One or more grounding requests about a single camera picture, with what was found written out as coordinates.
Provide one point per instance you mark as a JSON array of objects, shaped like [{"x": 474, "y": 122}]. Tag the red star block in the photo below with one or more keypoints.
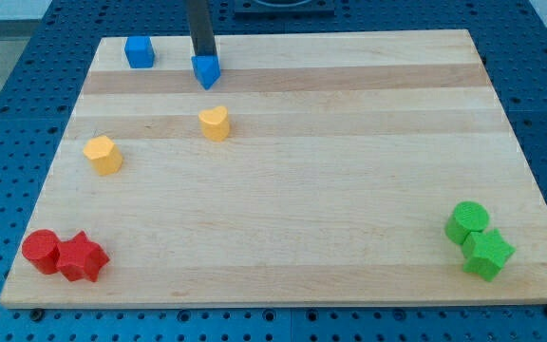
[{"x": 81, "y": 258}]

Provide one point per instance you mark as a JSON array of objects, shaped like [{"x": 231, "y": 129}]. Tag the yellow heart block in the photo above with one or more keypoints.
[{"x": 214, "y": 123}]

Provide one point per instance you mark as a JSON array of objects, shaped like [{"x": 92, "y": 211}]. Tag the green cylinder block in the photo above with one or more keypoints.
[{"x": 467, "y": 217}]

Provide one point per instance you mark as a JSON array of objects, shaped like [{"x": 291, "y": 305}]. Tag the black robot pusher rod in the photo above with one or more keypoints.
[{"x": 200, "y": 26}]

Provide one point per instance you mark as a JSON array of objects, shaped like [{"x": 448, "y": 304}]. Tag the yellow hexagon block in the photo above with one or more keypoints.
[{"x": 103, "y": 155}]

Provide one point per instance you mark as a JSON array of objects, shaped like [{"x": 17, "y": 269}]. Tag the blue cube block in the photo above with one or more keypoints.
[{"x": 139, "y": 52}]

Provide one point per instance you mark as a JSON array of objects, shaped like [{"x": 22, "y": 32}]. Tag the red cylinder block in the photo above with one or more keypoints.
[{"x": 40, "y": 249}]

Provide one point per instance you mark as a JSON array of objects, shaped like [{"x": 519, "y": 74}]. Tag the green star block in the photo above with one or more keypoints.
[{"x": 486, "y": 253}]

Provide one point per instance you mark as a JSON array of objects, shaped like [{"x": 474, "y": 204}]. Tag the wooden board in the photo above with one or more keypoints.
[{"x": 347, "y": 154}]

